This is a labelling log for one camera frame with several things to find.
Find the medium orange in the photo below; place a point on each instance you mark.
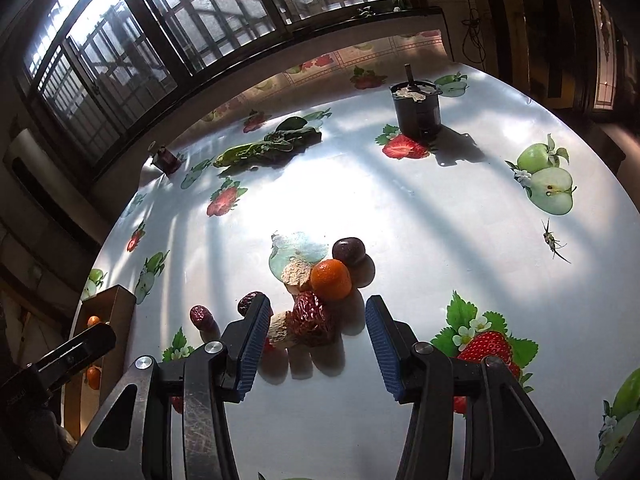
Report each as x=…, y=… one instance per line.
x=331, y=279

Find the long-legged insect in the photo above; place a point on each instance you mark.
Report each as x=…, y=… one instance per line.
x=550, y=240

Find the large wrinkled red date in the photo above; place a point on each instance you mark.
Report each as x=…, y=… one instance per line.
x=312, y=317

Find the dark purple passion fruit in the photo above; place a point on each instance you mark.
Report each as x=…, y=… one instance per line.
x=348, y=251

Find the dark-framed window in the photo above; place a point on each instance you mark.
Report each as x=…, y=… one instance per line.
x=160, y=35

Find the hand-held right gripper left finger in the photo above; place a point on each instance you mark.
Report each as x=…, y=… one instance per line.
x=252, y=350

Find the small smooth red date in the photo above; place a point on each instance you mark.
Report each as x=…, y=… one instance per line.
x=200, y=317

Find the fruit print tablecloth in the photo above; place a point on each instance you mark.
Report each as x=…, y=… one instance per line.
x=425, y=260

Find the stained glass door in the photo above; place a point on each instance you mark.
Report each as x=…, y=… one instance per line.
x=602, y=50

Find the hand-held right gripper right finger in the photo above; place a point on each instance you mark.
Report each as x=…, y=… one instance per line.
x=385, y=350

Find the small peeled sugarcane piece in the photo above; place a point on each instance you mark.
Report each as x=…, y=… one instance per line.
x=281, y=329
x=297, y=274

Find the small dark jar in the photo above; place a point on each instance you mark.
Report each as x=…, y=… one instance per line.
x=166, y=159

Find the brown cardboard box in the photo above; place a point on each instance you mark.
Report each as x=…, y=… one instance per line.
x=122, y=320

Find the green leafy vegetable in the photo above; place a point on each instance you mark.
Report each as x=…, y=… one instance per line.
x=270, y=147

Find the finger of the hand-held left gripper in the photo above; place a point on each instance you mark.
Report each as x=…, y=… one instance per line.
x=85, y=347

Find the red cherry tomato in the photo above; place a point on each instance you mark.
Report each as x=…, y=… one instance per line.
x=269, y=345

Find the small dark red date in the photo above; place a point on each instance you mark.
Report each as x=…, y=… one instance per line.
x=247, y=302

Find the black cylindrical container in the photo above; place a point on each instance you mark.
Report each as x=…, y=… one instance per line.
x=417, y=115

